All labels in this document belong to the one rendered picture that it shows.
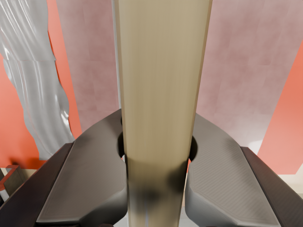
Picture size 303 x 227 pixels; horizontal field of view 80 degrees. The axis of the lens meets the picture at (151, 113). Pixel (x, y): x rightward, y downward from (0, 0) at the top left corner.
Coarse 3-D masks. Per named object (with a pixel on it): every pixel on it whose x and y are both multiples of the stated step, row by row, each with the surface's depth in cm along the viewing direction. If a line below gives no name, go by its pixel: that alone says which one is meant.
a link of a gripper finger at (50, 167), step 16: (64, 144) 9; (48, 160) 8; (64, 160) 8; (32, 176) 7; (48, 176) 7; (16, 192) 6; (32, 192) 6; (48, 192) 6; (0, 208) 6; (16, 208) 6; (32, 208) 6; (0, 224) 5; (16, 224) 5; (32, 224) 5
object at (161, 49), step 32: (128, 0) 5; (160, 0) 5; (192, 0) 5; (128, 32) 6; (160, 32) 5; (192, 32) 5; (128, 64) 6; (160, 64) 6; (192, 64) 6; (128, 96) 7; (160, 96) 6; (192, 96) 7; (128, 128) 7; (160, 128) 7; (192, 128) 7; (128, 160) 8; (160, 160) 8; (128, 192) 9; (160, 192) 9; (160, 224) 10
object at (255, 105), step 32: (0, 64) 25; (64, 64) 25; (96, 64) 24; (224, 64) 24; (0, 96) 27; (96, 96) 27; (224, 96) 27; (256, 96) 27; (288, 96) 27; (0, 128) 30; (224, 128) 29; (256, 128) 29; (288, 128) 29; (0, 160) 33; (32, 160) 33; (288, 160) 33
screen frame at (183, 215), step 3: (183, 195) 36; (300, 195) 36; (183, 198) 35; (183, 201) 35; (183, 204) 34; (183, 207) 34; (183, 210) 34; (126, 213) 35; (180, 213) 35; (183, 213) 35; (126, 216) 35; (180, 216) 35; (183, 216) 35; (186, 216) 35
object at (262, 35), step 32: (64, 0) 21; (96, 0) 21; (224, 0) 21; (256, 0) 21; (288, 0) 21; (64, 32) 23; (96, 32) 23; (224, 32) 22; (256, 32) 22; (288, 32) 22; (256, 64) 24; (288, 64) 24
